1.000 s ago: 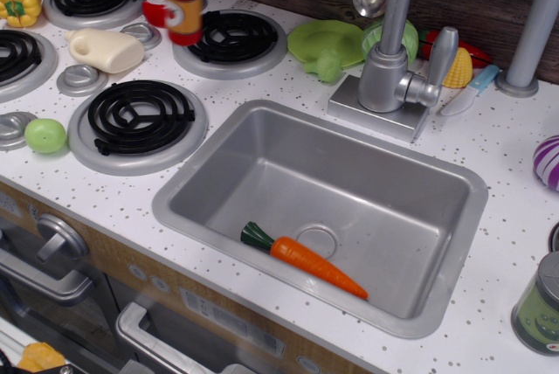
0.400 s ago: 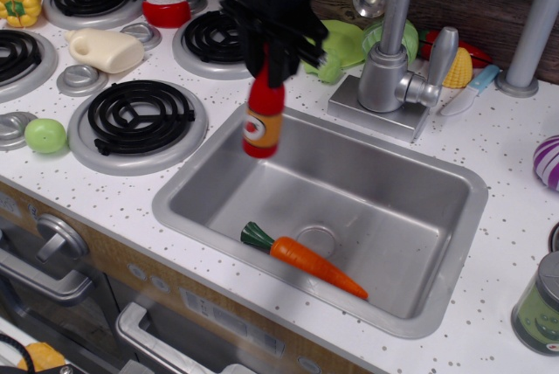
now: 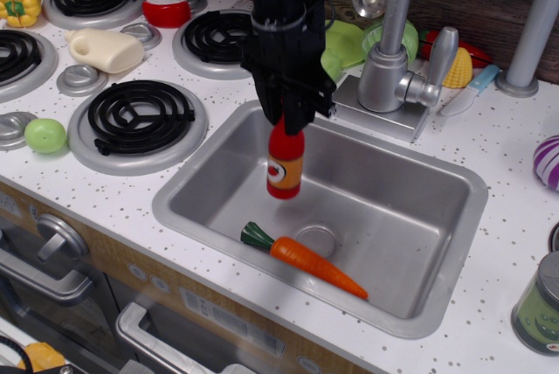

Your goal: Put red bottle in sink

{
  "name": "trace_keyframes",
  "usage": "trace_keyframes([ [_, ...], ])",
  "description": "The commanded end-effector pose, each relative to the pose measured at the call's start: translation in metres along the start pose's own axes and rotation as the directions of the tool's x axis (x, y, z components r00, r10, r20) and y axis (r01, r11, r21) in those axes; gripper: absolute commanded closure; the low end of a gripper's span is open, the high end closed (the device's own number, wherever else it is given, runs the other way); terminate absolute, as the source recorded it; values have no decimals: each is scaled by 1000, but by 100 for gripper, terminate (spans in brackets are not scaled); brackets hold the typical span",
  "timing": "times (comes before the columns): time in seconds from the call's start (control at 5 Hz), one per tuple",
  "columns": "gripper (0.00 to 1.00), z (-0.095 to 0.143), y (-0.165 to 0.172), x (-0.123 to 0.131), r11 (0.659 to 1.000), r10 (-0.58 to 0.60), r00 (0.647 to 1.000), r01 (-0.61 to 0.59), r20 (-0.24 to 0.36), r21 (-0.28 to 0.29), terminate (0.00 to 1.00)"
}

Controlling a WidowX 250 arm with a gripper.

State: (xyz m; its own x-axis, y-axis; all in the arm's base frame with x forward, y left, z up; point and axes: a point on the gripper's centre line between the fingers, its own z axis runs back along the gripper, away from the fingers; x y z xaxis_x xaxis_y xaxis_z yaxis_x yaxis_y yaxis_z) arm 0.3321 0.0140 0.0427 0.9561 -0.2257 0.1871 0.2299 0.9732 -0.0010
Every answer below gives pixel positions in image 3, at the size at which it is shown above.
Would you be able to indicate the blue handled toy knife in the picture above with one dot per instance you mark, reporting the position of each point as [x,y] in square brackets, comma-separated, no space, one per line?
[465,98]

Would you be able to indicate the front black stove burner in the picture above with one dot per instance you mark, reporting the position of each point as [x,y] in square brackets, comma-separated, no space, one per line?
[137,128]

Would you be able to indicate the silver metal sink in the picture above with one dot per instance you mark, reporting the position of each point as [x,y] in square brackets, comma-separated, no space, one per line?
[397,222]

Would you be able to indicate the green toy cabbage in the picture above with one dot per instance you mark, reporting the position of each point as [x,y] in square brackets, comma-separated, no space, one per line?
[373,33]

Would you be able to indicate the silver oven dial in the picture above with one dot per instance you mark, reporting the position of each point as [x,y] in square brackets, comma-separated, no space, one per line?
[59,237]

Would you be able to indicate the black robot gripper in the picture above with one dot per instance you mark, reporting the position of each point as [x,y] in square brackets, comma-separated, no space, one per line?
[285,63]

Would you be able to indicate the silver oven handle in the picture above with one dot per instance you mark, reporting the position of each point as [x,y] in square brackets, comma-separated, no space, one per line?
[174,345]
[72,289]

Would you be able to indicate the silver stove knob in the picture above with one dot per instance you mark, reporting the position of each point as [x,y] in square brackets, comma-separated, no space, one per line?
[81,80]
[12,126]
[147,34]

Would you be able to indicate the silver stove knob left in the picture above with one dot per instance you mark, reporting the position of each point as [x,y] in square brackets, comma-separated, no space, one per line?
[12,126]

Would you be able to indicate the green labelled toy can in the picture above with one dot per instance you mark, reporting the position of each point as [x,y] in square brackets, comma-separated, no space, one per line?
[535,316]

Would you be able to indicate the yellow toy corn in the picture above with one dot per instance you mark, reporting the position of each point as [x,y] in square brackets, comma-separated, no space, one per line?
[461,71]

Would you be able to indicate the yellow toy bell pepper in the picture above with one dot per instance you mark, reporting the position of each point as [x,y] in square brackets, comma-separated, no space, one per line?
[21,13]

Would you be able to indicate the silver stove knob back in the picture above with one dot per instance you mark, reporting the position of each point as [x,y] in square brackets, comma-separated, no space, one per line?
[147,34]

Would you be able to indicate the left edge black burner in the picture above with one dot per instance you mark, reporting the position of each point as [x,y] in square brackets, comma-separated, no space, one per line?
[28,60]

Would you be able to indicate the red toy chili pepper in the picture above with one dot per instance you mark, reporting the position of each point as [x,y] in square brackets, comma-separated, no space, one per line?
[426,41]

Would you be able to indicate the red white toy bowl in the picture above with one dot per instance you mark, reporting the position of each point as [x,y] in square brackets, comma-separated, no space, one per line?
[166,13]

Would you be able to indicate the back left black burner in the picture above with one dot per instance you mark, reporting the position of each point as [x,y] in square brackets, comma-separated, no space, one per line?
[98,14]

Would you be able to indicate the green toy broccoli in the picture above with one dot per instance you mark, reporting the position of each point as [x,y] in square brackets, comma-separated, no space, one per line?
[331,63]

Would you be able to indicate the cream toy bottle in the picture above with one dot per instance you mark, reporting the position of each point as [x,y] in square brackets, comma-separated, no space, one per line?
[108,51]

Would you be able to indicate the purple striped toy onion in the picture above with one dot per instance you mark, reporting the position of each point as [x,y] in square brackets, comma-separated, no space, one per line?
[545,162]

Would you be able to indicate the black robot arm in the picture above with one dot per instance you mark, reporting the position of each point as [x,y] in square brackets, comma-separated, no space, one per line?
[287,11]

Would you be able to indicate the silver vertical pole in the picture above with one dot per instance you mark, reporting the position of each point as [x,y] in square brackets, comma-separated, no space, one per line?
[519,79]

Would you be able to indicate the red ketchup bottle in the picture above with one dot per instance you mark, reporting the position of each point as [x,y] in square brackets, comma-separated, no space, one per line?
[285,162]

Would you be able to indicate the green toy plate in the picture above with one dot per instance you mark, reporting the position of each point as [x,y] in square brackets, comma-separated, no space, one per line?
[345,41]

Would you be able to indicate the silver oven handle right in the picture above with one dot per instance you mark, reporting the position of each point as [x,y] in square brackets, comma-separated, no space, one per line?
[174,345]

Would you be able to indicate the silver stove knob middle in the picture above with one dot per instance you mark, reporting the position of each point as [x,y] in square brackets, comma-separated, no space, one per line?
[81,80]

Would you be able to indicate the silver faucet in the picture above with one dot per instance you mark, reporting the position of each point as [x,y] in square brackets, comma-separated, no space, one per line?
[389,98]

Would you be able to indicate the silver oven handle left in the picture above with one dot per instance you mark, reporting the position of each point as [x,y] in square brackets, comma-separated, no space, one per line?
[72,289]

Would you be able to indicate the yellow object bottom left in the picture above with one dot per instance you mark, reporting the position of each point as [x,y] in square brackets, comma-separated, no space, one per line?
[43,356]

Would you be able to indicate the orange toy carrot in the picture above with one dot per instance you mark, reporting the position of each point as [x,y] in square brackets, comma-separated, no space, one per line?
[293,253]

